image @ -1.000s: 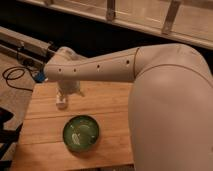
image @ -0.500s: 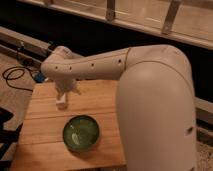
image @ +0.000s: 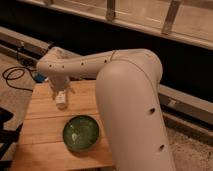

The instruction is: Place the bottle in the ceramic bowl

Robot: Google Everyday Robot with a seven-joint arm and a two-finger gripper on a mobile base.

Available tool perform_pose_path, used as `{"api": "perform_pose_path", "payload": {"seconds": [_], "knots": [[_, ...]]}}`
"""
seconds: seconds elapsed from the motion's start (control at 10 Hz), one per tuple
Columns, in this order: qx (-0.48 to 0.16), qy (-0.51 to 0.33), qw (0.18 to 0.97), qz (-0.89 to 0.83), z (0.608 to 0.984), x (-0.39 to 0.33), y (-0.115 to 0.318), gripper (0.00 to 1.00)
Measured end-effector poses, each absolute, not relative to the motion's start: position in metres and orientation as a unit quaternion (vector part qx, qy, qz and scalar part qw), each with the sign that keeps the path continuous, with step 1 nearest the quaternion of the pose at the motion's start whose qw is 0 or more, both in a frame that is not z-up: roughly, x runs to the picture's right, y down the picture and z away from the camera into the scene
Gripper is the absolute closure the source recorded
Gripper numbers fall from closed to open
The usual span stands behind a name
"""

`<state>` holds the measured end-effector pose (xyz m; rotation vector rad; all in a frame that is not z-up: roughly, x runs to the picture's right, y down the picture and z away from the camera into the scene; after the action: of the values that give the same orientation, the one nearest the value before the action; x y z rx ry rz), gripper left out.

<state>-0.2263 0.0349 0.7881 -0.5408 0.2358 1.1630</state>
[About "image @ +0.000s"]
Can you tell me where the blue box on floor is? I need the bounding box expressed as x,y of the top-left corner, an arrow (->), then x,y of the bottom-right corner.
34,74 -> 46,83

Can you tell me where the small white bottle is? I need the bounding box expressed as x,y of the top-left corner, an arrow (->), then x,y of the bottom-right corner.
55,92 -> 66,109

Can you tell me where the metal window bracket right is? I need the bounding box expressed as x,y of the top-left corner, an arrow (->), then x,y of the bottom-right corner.
161,0 -> 181,35

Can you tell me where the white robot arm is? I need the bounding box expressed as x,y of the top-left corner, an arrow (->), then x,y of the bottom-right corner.
37,47 -> 176,171

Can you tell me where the green ceramic bowl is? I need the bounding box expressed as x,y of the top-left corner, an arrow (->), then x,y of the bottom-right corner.
63,115 -> 100,152

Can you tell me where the metal window bracket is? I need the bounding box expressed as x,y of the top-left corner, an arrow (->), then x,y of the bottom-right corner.
161,0 -> 181,35
106,0 -> 115,21

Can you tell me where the black cable loop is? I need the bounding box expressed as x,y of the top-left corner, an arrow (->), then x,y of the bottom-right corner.
2,65 -> 35,93

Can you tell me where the black chair base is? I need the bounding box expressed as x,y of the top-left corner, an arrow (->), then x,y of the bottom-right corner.
0,107 -> 22,171

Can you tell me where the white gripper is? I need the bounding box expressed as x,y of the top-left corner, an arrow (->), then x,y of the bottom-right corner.
49,77 -> 74,100

